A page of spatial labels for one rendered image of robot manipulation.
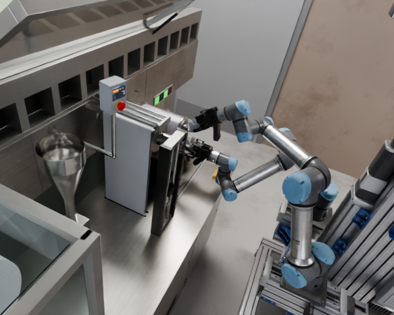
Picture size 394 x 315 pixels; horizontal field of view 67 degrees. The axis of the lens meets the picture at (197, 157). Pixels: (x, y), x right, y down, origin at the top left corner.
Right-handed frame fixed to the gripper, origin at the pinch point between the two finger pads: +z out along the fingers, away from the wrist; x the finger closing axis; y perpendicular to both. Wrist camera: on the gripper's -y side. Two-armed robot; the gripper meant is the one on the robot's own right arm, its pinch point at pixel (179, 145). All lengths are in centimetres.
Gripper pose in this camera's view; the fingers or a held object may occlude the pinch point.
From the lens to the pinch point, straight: 176.2
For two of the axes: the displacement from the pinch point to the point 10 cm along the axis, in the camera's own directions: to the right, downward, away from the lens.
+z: -9.0, -3.6, 2.3
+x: -4.0, 5.1, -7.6
